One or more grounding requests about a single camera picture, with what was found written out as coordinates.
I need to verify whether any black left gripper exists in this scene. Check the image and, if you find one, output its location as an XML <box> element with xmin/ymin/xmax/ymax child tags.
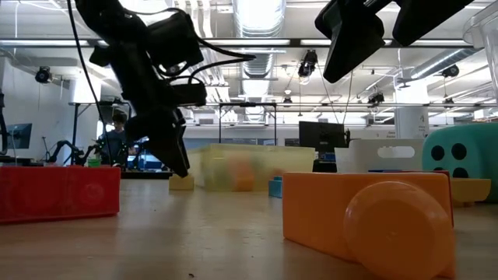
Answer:
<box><xmin>89</xmin><ymin>34</ymin><xmax>208</xmax><ymax>178</ymax></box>

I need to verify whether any clear plastic container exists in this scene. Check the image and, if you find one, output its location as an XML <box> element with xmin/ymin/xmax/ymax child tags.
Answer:
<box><xmin>461</xmin><ymin>0</ymin><xmax>498</xmax><ymax>94</ymax></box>

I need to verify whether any yellow translucent plastic bin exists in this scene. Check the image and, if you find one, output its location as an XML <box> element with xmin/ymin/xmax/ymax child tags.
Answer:
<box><xmin>192</xmin><ymin>143</ymin><xmax>316</xmax><ymax>192</ymax></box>

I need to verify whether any orange red toy brick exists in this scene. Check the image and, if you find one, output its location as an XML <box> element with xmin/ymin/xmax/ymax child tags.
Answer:
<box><xmin>229</xmin><ymin>155</ymin><xmax>256</xmax><ymax>191</ymax></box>

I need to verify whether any yellow orange long brick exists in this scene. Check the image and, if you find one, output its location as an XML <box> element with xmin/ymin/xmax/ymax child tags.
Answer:
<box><xmin>450</xmin><ymin>177</ymin><xmax>492</xmax><ymax>204</ymax></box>

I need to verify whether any person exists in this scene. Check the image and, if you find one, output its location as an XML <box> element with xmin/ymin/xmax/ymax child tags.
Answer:
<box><xmin>97</xmin><ymin>110</ymin><xmax>136</xmax><ymax>169</ymax></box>

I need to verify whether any yellow square toy brick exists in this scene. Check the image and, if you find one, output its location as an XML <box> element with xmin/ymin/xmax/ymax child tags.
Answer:
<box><xmin>169</xmin><ymin>174</ymin><xmax>195</xmax><ymax>191</ymax></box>

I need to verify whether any black overhead beam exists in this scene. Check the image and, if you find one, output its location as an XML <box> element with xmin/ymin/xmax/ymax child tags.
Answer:
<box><xmin>0</xmin><ymin>37</ymin><xmax>498</xmax><ymax>50</ymax></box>

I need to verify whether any black monitor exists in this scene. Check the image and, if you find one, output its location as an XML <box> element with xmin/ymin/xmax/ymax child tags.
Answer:
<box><xmin>298</xmin><ymin>121</ymin><xmax>348</xmax><ymax>153</ymax></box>

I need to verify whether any white pillar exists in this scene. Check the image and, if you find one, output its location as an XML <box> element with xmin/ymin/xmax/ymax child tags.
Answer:
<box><xmin>395</xmin><ymin>79</ymin><xmax>430</xmax><ymax>142</ymax></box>

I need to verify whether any blue square toy brick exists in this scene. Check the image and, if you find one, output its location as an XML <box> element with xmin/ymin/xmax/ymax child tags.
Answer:
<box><xmin>268</xmin><ymin>175</ymin><xmax>284</xmax><ymax>199</ymax></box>

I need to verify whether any white plastic bin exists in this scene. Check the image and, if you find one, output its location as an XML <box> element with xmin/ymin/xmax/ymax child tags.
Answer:
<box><xmin>334</xmin><ymin>138</ymin><xmax>425</xmax><ymax>174</ymax></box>

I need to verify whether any red stepped toy brick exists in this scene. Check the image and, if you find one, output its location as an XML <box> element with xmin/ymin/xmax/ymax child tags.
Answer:
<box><xmin>0</xmin><ymin>166</ymin><xmax>121</xmax><ymax>225</ymax></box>

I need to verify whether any teal foam die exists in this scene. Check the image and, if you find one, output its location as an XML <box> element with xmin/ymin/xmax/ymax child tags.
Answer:
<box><xmin>422</xmin><ymin>122</ymin><xmax>498</xmax><ymax>203</ymax></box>

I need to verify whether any blue screen monitor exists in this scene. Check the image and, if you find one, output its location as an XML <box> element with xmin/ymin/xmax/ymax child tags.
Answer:
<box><xmin>5</xmin><ymin>123</ymin><xmax>33</xmax><ymax>150</ymax></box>

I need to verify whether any orange brick with round disc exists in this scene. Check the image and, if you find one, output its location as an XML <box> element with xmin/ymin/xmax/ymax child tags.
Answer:
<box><xmin>282</xmin><ymin>171</ymin><xmax>457</xmax><ymax>280</ymax></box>

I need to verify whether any silver ventilation duct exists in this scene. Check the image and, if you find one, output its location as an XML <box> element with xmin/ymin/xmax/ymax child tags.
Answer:
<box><xmin>408</xmin><ymin>48</ymin><xmax>483</xmax><ymax>81</ymax></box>
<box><xmin>232</xmin><ymin>0</ymin><xmax>288</xmax><ymax>122</ymax></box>

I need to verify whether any black rack frame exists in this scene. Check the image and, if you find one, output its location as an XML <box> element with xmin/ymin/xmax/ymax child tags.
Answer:
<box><xmin>69</xmin><ymin>100</ymin><xmax>129</xmax><ymax>164</ymax></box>
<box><xmin>218</xmin><ymin>102</ymin><xmax>278</xmax><ymax>149</ymax></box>

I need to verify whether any thin hanging wire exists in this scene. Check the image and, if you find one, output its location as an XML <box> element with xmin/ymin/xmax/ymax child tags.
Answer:
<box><xmin>317</xmin><ymin>64</ymin><xmax>332</xmax><ymax>122</ymax></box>
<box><xmin>341</xmin><ymin>69</ymin><xmax>354</xmax><ymax>125</ymax></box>

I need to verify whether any black metal frame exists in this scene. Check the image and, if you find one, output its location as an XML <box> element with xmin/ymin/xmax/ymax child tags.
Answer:
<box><xmin>120</xmin><ymin>170</ymin><xmax>172</xmax><ymax>180</ymax></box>

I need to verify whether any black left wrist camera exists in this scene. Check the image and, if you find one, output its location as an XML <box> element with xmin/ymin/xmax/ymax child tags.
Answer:
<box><xmin>149</xmin><ymin>11</ymin><xmax>204</xmax><ymax>75</ymax></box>

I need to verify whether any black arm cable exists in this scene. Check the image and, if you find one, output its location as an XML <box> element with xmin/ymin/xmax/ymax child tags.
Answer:
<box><xmin>66</xmin><ymin>0</ymin><xmax>113</xmax><ymax>163</ymax></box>

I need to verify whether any thick black cable loop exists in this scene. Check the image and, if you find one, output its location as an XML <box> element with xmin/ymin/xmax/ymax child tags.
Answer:
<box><xmin>0</xmin><ymin>91</ymin><xmax>9</xmax><ymax>156</ymax></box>

